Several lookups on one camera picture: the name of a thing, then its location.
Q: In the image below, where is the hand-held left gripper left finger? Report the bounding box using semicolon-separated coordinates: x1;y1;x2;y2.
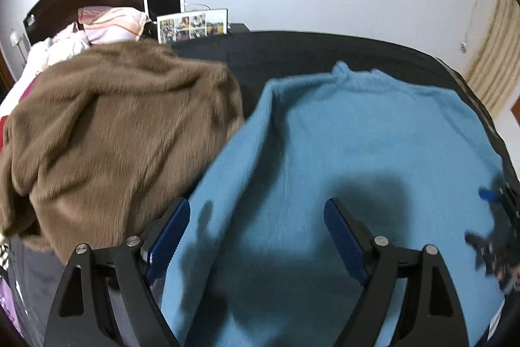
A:
44;197;191;347

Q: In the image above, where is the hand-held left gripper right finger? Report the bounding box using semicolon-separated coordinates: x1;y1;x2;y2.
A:
323;197;472;347

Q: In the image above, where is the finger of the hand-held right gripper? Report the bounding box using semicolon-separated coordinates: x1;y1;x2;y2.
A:
479;188;504;203
465;231;495;250

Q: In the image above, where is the teal knit sweater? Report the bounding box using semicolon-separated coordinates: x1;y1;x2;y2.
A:
160;61;508;347

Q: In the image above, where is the brown fleece garment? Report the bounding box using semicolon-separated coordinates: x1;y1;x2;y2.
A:
0;40;245;264

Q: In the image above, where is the beige curtain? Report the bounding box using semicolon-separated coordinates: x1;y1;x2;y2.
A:
463;0;520;118

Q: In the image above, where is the purple floral bedsheet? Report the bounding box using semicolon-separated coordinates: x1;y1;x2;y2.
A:
0;278;21;333

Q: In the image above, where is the black satin sheet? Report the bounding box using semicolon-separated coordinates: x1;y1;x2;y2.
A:
8;31;520;347

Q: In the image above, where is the white quilt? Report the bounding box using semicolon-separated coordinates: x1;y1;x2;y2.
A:
0;34;90;108

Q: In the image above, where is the pink striped pillow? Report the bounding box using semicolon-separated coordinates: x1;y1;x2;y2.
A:
77;6;151;45

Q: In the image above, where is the white tablet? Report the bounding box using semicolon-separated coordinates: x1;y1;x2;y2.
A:
143;0;186;24

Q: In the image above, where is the white bedside lamp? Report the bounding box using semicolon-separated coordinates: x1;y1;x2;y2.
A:
9;30;29;59

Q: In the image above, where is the white wall plug with cable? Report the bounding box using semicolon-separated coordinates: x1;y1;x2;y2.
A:
461;0;488;53

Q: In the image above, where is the photo collage frame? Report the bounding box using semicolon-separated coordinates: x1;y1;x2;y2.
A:
157;8;229;45

